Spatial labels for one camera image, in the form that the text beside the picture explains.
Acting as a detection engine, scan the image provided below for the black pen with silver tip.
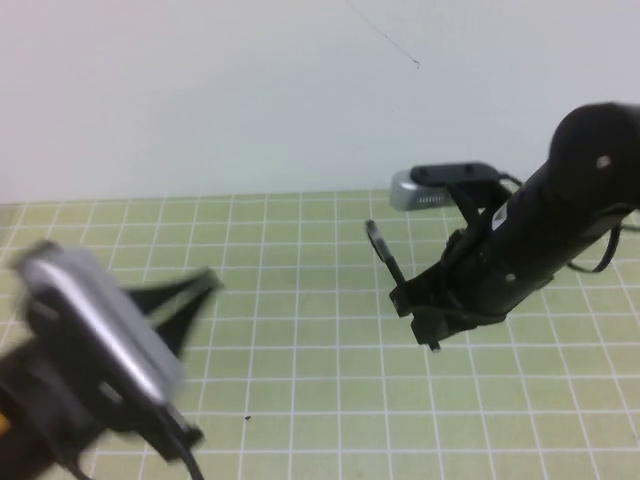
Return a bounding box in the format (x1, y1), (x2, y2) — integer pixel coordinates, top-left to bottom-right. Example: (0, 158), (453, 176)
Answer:
(378, 245), (443, 355)

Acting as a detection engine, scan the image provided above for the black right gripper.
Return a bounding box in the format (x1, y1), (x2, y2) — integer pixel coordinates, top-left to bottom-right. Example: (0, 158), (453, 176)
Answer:
(389, 228), (556, 346)

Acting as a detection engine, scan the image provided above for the green grid mat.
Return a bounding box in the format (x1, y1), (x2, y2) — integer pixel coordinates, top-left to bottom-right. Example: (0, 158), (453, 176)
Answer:
(0, 184), (640, 480)

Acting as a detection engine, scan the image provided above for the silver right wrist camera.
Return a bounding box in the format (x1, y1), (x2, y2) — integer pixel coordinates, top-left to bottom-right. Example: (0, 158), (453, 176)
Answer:
(388, 160), (502, 213)

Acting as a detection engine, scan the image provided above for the black right camera bracket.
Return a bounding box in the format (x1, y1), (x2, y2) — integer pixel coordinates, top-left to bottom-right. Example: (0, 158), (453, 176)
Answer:
(447, 179), (519, 246)

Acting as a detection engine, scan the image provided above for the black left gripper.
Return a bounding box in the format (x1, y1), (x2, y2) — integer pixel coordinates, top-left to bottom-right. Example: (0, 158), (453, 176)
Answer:
(28, 267), (225, 462)

